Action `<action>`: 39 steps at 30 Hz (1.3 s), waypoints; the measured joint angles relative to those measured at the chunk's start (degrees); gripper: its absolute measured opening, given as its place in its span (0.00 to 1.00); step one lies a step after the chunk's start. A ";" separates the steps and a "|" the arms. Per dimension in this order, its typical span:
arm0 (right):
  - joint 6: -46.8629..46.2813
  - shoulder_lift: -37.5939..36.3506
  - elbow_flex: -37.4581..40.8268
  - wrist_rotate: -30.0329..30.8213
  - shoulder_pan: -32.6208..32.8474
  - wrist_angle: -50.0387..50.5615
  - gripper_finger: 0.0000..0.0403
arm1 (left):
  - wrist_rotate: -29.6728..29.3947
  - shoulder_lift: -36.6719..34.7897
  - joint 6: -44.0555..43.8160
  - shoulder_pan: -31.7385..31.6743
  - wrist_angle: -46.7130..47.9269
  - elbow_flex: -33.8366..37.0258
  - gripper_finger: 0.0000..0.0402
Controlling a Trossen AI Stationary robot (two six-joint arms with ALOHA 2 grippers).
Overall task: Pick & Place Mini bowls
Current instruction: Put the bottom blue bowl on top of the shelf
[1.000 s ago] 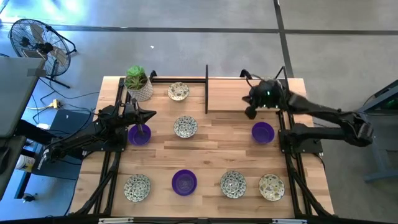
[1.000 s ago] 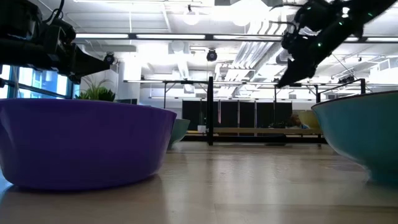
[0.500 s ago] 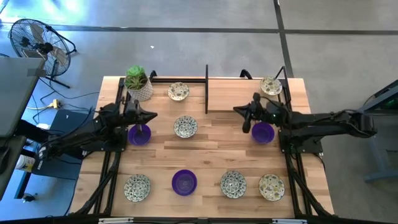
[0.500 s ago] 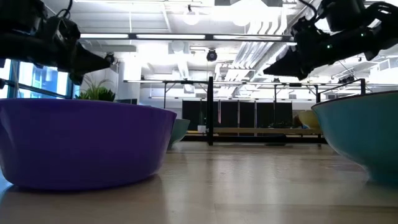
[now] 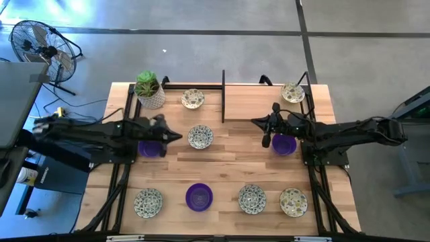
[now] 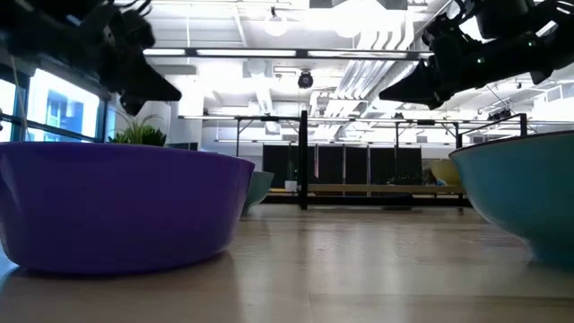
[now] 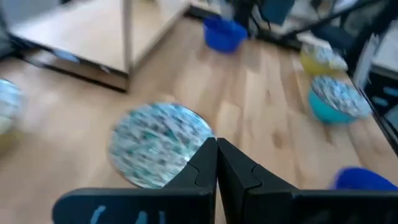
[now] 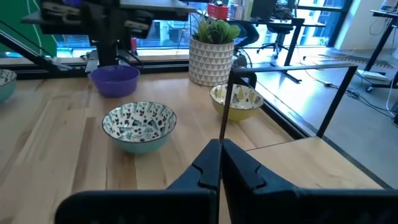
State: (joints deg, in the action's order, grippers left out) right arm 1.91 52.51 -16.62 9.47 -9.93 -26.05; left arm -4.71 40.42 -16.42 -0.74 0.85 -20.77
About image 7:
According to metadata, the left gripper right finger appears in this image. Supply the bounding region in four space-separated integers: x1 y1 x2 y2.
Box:
216 138 299 224

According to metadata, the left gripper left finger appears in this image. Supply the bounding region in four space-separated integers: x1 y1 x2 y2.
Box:
164 137 218 190

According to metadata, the teal leaf-pattern ceramic bowl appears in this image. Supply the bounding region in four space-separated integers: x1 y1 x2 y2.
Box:
108 101 215 190
307 75 373 125

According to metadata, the blue-violet plastic mini bowl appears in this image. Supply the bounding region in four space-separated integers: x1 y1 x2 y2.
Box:
329 167 398 192
203 15 249 55

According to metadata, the yellow pear-pattern ceramic bowl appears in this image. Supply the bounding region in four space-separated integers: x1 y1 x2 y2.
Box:
0 77 26 153
300 43 348 77

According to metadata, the raised wooden platform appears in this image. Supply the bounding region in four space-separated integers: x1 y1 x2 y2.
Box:
7 0 191 93

